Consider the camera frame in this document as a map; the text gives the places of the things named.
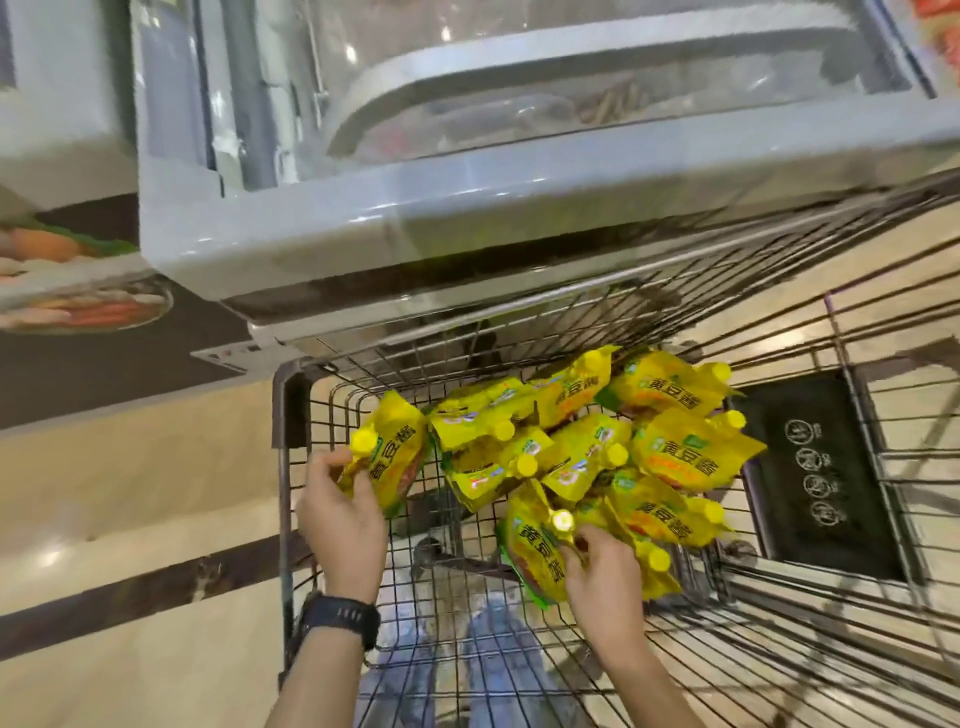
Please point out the person's left hand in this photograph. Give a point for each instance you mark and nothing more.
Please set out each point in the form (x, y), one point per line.
(341, 532)

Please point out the person's right hand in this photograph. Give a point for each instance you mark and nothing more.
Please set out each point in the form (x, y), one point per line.
(606, 592)

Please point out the person's right thumb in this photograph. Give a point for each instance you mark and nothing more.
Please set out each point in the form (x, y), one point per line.
(571, 574)

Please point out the person's left thumb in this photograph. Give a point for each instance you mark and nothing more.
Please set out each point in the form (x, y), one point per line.
(365, 491)

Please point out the yellow spouted sauce pouch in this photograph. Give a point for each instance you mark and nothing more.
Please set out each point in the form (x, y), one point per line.
(394, 457)
(532, 551)

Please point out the person's left forearm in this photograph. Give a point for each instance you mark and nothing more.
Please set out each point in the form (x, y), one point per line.
(319, 686)

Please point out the person's right forearm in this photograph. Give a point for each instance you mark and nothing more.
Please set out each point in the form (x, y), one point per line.
(652, 694)

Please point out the person's legs in jeans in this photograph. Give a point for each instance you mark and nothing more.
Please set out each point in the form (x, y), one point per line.
(495, 667)

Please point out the black wristwatch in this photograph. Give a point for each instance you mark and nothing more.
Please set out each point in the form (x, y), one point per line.
(341, 615)

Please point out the pile of yellow sauce packs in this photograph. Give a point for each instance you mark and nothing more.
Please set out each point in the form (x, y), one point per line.
(600, 442)

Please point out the black cart seat panel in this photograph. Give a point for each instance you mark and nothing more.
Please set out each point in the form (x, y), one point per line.
(821, 480)

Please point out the grey glass-top freezer cabinet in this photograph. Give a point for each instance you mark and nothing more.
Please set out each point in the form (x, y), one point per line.
(465, 202)

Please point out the food picture banner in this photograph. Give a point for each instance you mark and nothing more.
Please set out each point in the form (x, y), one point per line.
(67, 296)

